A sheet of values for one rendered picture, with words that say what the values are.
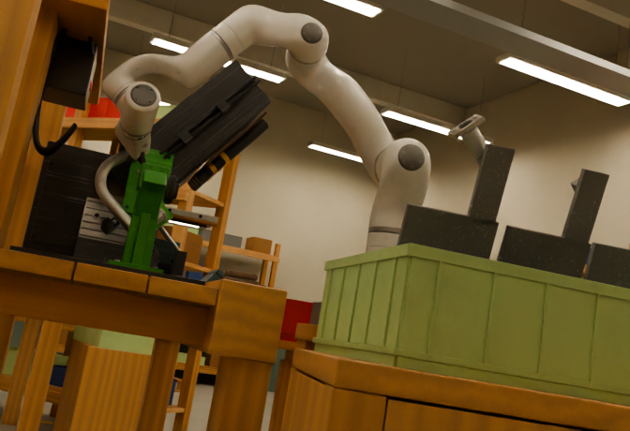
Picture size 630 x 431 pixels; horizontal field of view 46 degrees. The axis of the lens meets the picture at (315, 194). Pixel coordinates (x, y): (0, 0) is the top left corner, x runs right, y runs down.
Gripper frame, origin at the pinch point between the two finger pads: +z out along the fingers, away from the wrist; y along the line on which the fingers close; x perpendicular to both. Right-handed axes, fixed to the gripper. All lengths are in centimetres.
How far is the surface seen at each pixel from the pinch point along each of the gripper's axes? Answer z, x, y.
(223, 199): 276, -139, 35
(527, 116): 515, -665, -25
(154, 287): -47, 29, -44
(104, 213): 7.5, 13.0, -9.7
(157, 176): -24.1, 6.3, -17.3
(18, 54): -58, 28, 7
